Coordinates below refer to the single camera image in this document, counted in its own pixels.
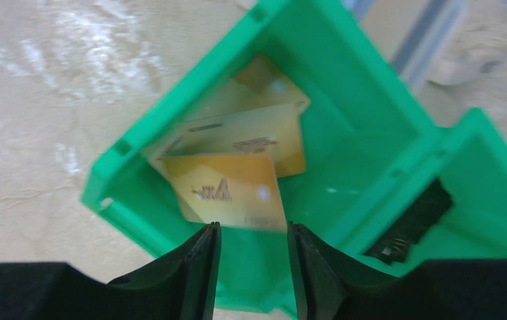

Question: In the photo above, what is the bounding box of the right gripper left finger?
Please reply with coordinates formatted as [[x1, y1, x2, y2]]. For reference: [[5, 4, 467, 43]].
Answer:
[[0, 223, 221, 319]]

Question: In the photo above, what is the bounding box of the left green bin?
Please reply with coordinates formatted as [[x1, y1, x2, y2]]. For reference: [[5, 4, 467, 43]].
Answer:
[[80, 0, 446, 319]]

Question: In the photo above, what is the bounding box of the blue card behind bin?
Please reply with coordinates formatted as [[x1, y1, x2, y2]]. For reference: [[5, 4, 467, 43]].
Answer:
[[346, 0, 471, 96]]

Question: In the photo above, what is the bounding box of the right green bin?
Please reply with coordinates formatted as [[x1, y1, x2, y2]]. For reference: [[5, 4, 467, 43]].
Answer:
[[338, 109, 507, 276]]

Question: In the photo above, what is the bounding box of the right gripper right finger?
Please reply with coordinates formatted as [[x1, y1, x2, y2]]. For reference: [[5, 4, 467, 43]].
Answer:
[[287, 222, 507, 319]]

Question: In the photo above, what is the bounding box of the orange and white credit card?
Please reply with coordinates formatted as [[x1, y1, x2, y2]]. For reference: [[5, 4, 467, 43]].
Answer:
[[163, 153, 286, 232]]

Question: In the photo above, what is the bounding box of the yellow item in bin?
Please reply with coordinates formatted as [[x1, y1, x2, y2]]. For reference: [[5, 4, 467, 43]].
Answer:
[[148, 103, 306, 177]]

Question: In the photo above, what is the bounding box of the pale yellow card in bin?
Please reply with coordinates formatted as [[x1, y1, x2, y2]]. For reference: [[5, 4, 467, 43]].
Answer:
[[188, 54, 311, 120]]

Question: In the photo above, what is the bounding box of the black item in bin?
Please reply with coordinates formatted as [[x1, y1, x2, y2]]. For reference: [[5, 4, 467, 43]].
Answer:
[[364, 179, 454, 265]]

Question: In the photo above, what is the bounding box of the green bin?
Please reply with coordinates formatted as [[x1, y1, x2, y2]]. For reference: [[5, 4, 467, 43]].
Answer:
[[338, 109, 507, 276], [80, 0, 446, 319]]

